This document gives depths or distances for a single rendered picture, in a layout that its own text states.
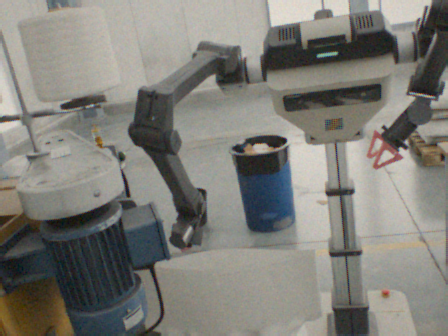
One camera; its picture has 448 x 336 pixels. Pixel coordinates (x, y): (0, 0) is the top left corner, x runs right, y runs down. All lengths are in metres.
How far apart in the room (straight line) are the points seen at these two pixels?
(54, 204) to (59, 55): 0.27
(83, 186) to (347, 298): 1.40
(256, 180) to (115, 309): 2.57
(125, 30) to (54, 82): 8.74
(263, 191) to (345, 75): 2.07
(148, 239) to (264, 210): 2.65
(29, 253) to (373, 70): 1.04
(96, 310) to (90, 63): 0.45
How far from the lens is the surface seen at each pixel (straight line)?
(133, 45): 9.59
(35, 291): 0.99
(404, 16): 9.25
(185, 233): 1.37
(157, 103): 1.01
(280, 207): 3.48
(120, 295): 0.89
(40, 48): 0.90
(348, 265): 1.89
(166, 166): 1.12
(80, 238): 0.82
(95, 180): 0.78
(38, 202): 0.80
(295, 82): 1.43
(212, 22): 9.17
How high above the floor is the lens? 1.63
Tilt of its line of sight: 19 degrees down
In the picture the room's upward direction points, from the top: 10 degrees counter-clockwise
